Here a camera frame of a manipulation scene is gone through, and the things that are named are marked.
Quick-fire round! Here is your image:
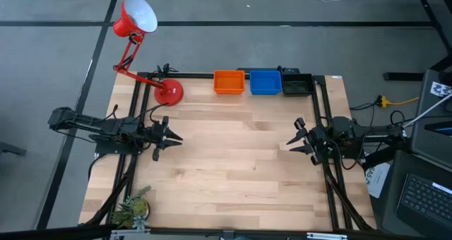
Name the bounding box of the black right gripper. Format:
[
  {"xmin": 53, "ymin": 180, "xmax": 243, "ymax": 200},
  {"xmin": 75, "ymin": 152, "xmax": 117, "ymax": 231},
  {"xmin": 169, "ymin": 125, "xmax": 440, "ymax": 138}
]
[{"xmin": 285, "ymin": 116, "xmax": 328, "ymax": 167}]

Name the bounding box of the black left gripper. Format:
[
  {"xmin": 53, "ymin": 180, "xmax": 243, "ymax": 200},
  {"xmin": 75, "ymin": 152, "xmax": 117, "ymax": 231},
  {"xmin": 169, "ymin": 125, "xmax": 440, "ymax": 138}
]
[{"xmin": 149, "ymin": 116, "xmax": 184, "ymax": 162}]

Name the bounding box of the red desk lamp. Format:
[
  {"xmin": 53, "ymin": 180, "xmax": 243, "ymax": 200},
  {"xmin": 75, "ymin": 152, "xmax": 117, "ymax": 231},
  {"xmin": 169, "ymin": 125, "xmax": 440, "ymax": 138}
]
[{"xmin": 112, "ymin": 0, "xmax": 184, "ymax": 107}]

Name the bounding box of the small green potted plant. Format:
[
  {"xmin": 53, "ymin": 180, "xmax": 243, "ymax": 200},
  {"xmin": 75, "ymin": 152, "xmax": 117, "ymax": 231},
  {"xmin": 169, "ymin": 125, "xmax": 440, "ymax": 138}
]
[{"xmin": 112, "ymin": 185, "xmax": 152, "ymax": 230}]

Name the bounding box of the black bar-shaped device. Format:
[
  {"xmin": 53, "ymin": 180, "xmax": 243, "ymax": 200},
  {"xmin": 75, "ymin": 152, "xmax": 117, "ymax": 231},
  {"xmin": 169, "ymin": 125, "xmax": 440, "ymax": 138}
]
[{"xmin": 236, "ymin": 67, "xmax": 301, "ymax": 76}]

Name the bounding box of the white paper sheet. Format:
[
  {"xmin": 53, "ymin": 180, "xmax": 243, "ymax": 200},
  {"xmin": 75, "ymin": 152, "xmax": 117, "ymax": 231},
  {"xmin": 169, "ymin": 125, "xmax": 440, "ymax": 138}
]
[{"xmin": 364, "ymin": 162, "xmax": 391, "ymax": 199}]

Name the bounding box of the black cart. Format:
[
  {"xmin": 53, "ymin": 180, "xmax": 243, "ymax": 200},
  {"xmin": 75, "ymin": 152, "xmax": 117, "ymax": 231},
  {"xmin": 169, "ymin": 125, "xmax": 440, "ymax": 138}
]
[{"xmin": 380, "ymin": 150, "xmax": 452, "ymax": 239}]

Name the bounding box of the white rod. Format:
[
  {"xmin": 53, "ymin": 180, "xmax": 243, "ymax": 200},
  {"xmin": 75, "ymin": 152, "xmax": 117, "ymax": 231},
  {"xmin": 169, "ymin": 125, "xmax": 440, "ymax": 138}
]
[{"xmin": 402, "ymin": 92, "xmax": 452, "ymax": 128}]

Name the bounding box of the black laptop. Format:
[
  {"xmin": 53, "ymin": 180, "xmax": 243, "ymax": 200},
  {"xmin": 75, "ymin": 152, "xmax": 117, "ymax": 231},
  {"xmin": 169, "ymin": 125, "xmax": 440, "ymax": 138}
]
[{"xmin": 395, "ymin": 172, "xmax": 452, "ymax": 230}]

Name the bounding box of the black white marker sticker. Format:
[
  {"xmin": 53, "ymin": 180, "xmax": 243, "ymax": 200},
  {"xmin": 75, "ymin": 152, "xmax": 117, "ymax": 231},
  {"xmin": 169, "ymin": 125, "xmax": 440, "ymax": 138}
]
[{"xmin": 429, "ymin": 81, "xmax": 452, "ymax": 98}]

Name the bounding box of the black crossbar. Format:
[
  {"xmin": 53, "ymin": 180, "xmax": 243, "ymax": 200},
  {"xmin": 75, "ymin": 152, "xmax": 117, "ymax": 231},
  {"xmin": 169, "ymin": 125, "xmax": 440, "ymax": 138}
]
[{"xmin": 0, "ymin": 224, "xmax": 452, "ymax": 240}]

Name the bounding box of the grey chair base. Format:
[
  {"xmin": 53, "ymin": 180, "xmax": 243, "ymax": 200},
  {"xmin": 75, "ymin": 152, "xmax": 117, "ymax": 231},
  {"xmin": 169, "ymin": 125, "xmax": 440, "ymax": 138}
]
[{"xmin": 0, "ymin": 141, "xmax": 27, "ymax": 157}]

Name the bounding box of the black table leg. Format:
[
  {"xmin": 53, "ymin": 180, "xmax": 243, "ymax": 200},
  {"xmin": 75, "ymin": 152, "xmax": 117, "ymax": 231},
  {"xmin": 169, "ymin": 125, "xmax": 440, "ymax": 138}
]
[{"xmin": 411, "ymin": 0, "xmax": 452, "ymax": 54}]

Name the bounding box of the black metal table frame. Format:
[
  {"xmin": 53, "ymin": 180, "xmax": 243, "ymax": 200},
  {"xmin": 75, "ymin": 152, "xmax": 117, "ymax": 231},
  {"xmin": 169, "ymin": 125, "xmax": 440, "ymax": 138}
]
[{"xmin": 94, "ymin": 71, "xmax": 375, "ymax": 234}]

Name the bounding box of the small black clamp mount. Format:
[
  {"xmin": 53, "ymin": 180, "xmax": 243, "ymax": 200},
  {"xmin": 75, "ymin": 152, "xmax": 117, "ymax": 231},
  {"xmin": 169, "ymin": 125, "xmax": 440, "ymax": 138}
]
[{"xmin": 156, "ymin": 63, "xmax": 179, "ymax": 76}]

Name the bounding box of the black cable bundle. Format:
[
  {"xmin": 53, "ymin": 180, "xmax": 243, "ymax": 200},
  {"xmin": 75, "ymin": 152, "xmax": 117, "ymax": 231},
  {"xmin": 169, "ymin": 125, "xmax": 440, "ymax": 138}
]
[
  {"xmin": 84, "ymin": 154, "xmax": 139, "ymax": 227},
  {"xmin": 323, "ymin": 162, "xmax": 372, "ymax": 231}
]

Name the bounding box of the yellow extension cord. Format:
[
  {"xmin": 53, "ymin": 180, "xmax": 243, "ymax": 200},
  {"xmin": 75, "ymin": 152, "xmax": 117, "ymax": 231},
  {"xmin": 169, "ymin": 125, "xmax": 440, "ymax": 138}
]
[{"xmin": 375, "ymin": 95, "xmax": 420, "ymax": 109}]

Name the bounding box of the silver metal bracket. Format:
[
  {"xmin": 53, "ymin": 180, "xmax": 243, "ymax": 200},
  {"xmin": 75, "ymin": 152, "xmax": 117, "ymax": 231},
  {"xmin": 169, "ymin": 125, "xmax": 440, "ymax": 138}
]
[
  {"xmin": 109, "ymin": 229, "xmax": 153, "ymax": 240},
  {"xmin": 306, "ymin": 232, "xmax": 349, "ymax": 240}
]

